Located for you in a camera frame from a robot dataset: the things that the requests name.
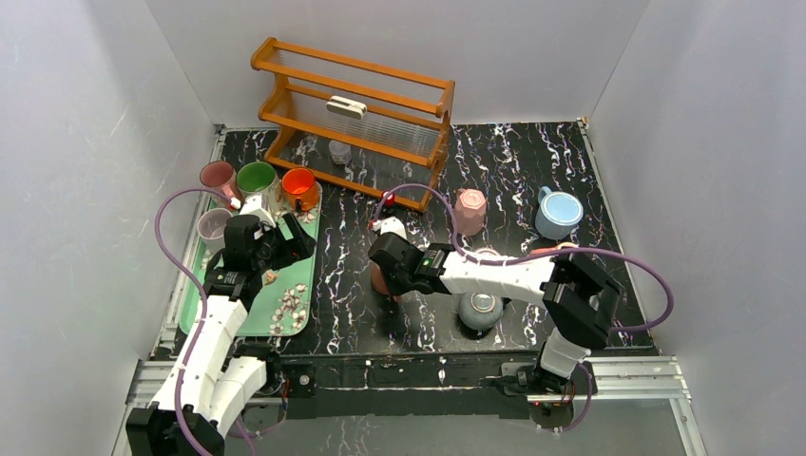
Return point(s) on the orange wooden rack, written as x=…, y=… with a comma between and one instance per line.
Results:
x=408, y=118

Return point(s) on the grey blue mug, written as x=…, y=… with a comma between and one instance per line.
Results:
x=481, y=312

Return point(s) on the pink ghost pattern mug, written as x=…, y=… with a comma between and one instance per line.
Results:
x=221, y=176

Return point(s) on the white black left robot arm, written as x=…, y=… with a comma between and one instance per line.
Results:
x=209, y=384

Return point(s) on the light blue mug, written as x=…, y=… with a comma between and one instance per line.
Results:
x=559, y=213

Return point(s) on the black table front rail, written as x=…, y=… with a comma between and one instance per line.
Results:
x=402, y=384

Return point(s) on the green mug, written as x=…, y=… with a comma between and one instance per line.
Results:
x=261, y=178

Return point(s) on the white clip on rack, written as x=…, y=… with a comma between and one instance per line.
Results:
x=346, y=107

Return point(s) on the orange mug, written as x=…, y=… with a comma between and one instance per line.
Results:
x=300, y=189

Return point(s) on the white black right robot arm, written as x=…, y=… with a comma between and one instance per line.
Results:
x=580, y=297

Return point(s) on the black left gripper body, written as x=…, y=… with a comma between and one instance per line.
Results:
x=293, y=237

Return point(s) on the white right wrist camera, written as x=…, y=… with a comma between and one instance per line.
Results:
x=389, y=225

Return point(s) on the salmon pink mug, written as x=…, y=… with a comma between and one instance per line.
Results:
x=379, y=283

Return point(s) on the clear glass cup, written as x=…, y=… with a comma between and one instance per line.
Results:
x=340, y=152

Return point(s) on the pale pink faceted mug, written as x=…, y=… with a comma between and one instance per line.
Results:
x=470, y=211

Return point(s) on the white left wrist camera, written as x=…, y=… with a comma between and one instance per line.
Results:
x=258, y=205

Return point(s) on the mauve mug white logo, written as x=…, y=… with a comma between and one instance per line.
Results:
x=210, y=228

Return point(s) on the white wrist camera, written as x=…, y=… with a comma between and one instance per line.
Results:
x=258, y=205
x=389, y=225

